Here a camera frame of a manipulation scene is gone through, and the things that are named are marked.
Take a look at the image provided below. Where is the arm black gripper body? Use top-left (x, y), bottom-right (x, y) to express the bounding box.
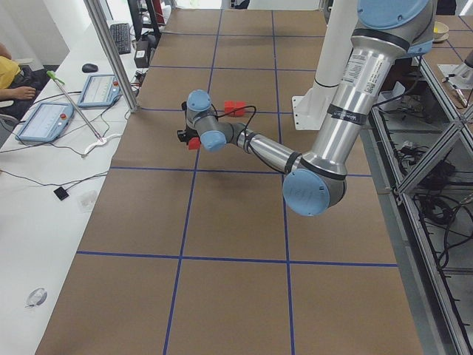
top-left (177, 126), bottom-right (200, 144)

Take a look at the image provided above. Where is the red block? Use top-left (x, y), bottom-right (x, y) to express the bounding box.
top-left (224, 101), bottom-right (236, 116)
top-left (231, 101), bottom-right (246, 117)
top-left (188, 137), bottom-right (201, 150)

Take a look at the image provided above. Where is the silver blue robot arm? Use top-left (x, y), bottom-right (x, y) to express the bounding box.
top-left (177, 1), bottom-right (437, 216)

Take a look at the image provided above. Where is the black box with label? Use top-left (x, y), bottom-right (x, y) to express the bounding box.
top-left (134, 40), bottom-right (151, 69)

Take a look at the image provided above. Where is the far teach pendant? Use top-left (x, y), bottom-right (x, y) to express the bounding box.
top-left (77, 74), bottom-right (121, 109)

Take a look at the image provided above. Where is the teach pendant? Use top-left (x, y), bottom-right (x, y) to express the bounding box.
top-left (77, 74), bottom-right (121, 109)
top-left (16, 103), bottom-right (75, 143)

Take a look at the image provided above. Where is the black computer mouse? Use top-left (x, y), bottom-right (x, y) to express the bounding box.
top-left (81, 63), bottom-right (98, 73)

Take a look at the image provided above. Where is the black keyboard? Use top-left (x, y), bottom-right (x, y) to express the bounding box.
top-left (109, 23), bottom-right (131, 55)

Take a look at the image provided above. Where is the small black square pad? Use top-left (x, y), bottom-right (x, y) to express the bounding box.
top-left (53, 186), bottom-right (69, 201)

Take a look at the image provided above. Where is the near teach pendant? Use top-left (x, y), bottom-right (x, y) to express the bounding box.
top-left (16, 103), bottom-right (75, 143)

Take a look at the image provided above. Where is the metal rod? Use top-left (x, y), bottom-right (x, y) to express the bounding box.
top-left (47, 70), bottom-right (102, 139)

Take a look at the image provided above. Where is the person in yellow shirt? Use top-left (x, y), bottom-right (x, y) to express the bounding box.
top-left (1, 44), bottom-right (50, 121)

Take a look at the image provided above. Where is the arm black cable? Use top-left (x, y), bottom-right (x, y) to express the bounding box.
top-left (191, 105), bottom-right (258, 156)

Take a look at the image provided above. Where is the aluminium frame post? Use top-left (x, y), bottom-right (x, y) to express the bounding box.
top-left (84, 0), bottom-right (138, 112)

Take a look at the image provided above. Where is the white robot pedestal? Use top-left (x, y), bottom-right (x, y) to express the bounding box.
top-left (292, 0), bottom-right (358, 130)

